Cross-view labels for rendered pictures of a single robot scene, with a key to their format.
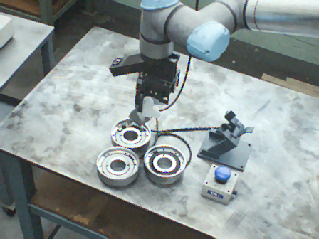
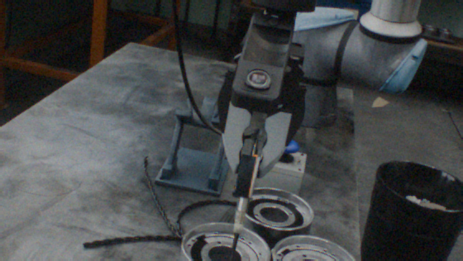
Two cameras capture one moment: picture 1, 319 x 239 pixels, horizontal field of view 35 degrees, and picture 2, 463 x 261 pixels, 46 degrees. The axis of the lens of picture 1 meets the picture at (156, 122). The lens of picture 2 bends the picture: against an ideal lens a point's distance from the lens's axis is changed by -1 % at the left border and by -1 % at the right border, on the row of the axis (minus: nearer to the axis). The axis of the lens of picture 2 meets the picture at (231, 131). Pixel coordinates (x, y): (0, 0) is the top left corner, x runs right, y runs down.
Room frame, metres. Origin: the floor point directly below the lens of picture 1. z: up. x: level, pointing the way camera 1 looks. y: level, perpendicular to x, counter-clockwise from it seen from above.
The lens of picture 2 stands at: (1.05, 0.59, 1.22)
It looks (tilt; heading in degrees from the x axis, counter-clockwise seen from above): 24 degrees down; 256
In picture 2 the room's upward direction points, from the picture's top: 10 degrees clockwise
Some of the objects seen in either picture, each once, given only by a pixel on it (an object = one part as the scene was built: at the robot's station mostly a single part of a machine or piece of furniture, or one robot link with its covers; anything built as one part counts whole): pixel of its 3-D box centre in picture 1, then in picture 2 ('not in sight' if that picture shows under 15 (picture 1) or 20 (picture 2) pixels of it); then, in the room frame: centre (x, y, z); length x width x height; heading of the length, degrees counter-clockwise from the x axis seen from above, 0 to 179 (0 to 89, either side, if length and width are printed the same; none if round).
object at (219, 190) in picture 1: (221, 185); (281, 168); (0.77, -0.18, 0.82); 0.08 x 0.07 x 0.05; 70
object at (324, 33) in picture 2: not in sight; (322, 40); (0.64, -0.48, 0.97); 0.13 x 0.12 x 0.14; 141
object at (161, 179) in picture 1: (164, 165); (273, 219); (0.82, -0.03, 0.82); 0.10 x 0.10 x 0.04
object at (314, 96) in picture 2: not in sight; (307, 92); (0.64, -0.49, 0.85); 0.15 x 0.15 x 0.10
